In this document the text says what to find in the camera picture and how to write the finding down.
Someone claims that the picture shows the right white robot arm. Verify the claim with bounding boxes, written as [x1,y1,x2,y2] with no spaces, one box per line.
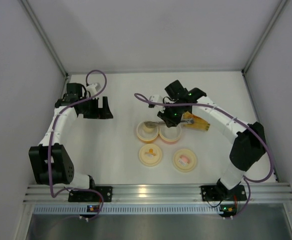
[149,80,266,199]

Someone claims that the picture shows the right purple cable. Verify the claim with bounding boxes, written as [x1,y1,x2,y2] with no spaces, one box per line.
[134,92,275,221]

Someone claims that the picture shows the aluminium frame post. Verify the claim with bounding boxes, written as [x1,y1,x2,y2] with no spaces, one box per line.
[18,0,68,79]
[241,0,290,77]

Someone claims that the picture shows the white round bun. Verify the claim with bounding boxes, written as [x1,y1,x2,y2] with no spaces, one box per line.
[142,125,154,133]

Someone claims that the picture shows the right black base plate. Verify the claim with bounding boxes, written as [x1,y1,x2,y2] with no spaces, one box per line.
[200,184,247,202]

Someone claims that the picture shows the pink lunch bowl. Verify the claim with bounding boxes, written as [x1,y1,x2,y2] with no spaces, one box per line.
[159,125,182,144]

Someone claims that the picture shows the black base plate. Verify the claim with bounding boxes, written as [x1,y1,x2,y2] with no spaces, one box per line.
[200,184,247,202]
[68,186,113,203]

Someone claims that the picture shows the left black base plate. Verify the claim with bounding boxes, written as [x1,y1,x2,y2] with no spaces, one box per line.
[68,186,113,203]

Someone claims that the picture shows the cream lid pink knob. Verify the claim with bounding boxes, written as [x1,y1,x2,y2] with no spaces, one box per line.
[172,148,198,173]

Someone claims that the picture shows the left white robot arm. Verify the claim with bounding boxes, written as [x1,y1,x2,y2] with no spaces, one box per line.
[28,83,113,189]

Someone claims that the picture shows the slotted grey cable duct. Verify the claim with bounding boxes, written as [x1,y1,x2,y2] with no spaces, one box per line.
[33,204,222,215]

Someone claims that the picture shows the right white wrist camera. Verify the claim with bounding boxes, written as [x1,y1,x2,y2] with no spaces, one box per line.
[148,94,165,113]

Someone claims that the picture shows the yellow woven tray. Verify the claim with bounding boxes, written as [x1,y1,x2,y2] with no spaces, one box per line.
[183,112,210,131]

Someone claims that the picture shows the right aluminium frame post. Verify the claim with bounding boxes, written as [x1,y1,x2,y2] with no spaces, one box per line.
[241,0,290,77]

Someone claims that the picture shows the metal tongs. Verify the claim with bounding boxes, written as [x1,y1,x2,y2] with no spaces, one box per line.
[143,118,195,128]

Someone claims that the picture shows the left aluminium frame post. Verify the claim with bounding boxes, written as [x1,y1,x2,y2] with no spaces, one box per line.
[18,0,68,79]

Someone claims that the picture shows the aluminium mounting rail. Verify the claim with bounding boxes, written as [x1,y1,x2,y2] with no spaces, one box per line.
[23,182,292,204]

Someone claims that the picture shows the cream lid orange knob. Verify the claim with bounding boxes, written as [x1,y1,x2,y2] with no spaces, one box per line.
[138,143,163,167]

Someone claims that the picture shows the yellow lunch bowl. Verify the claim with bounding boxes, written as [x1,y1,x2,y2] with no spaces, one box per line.
[136,121,159,144]

